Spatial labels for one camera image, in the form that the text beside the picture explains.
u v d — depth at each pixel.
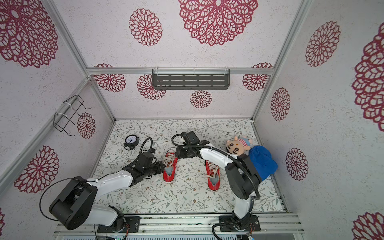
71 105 0.78
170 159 0.90
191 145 0.72
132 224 0.73
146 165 0.71
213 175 0.85
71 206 0.43
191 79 0.95
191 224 0.75
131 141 1.03
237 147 0.94
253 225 0.73
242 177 0.48
